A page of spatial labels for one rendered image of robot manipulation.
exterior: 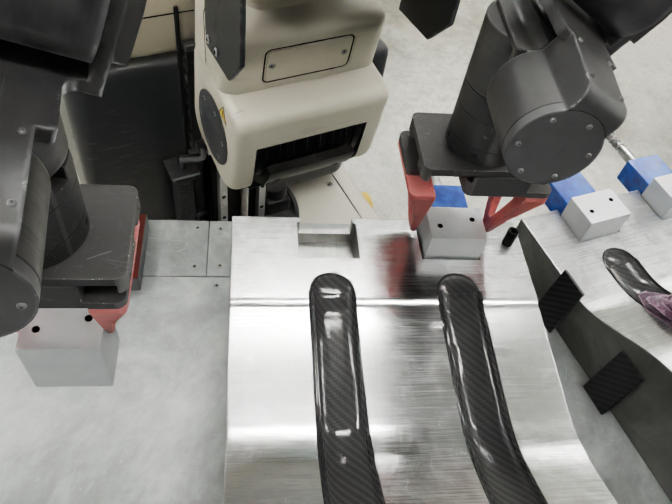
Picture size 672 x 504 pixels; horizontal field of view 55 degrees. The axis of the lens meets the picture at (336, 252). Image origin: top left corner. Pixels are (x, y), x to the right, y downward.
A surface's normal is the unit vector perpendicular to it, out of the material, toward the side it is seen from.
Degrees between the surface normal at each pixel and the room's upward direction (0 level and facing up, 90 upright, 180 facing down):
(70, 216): 91
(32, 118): 20
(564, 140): 89
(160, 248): 0
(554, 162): 89
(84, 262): 1
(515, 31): 1
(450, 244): 90
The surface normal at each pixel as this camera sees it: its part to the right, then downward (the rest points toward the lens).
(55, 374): 0.07, 0.81
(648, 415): -0.92, 0.22
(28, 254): 0.95, -0.29
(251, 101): 0.18, -0.50
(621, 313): -0.04, -0.86
